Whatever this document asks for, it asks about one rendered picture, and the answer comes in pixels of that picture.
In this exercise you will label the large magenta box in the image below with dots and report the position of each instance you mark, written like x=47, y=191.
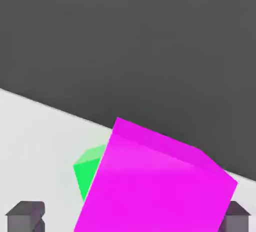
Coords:
x=156, y=186

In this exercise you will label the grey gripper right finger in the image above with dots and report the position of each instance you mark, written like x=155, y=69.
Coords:
x=237, y=220

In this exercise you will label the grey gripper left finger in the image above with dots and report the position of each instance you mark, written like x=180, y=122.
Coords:
x=24, y=218

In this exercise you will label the small green cube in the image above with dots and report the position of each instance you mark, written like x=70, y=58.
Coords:
x=86, y=173

